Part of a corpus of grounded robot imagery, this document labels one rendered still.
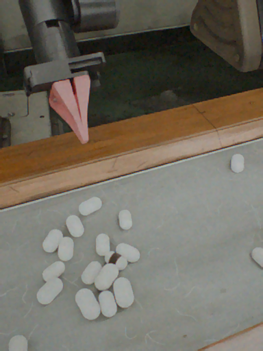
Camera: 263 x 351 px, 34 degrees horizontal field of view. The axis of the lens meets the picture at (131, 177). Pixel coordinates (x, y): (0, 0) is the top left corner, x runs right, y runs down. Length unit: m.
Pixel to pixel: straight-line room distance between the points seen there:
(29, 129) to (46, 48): 0.72
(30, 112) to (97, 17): 0.76
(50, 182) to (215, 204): 0.25
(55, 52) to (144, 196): 0.24
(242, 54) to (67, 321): 0.35
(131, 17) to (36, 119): 1.53
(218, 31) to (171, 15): 2.49
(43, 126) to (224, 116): 0.64
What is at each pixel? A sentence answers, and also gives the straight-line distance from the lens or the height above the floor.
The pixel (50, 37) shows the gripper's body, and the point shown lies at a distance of 0.57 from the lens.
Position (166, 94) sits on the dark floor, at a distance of 2.35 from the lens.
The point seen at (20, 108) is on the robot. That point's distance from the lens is 1.37.
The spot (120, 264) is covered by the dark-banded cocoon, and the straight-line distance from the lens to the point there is 0.54.
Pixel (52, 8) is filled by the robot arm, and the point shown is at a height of 0.99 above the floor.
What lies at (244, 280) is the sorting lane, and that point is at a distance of 0.56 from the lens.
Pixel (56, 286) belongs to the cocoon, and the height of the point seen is 0.76.
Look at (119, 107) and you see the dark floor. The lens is 2.22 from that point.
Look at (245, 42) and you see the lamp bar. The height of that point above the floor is 1.06.
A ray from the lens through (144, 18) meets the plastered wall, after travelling 2.76.
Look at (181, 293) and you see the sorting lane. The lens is 0.54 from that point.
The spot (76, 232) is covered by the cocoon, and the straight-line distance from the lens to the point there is 0.58.
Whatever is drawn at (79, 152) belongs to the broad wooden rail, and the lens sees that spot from 0.69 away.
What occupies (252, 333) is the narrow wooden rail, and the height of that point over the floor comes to 0.76.
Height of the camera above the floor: 1.19
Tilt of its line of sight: 41 degrees down
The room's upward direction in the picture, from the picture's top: 1 degrees clockwise
